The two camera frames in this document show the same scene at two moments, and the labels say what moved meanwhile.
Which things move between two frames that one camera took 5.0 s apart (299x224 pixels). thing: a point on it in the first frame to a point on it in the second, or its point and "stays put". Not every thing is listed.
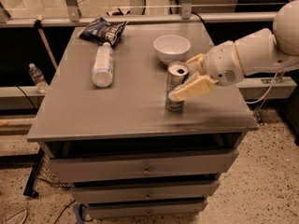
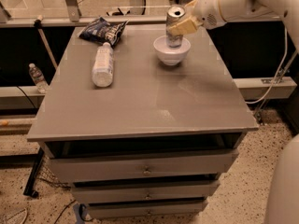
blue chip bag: (101, 31) stays put
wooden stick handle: (38, 25) stays put
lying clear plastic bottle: (103, 65) stays put
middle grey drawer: (88, 193) stays put
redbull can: (177, 74) to (174, 15)
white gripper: (221, 63) to (207, 10)
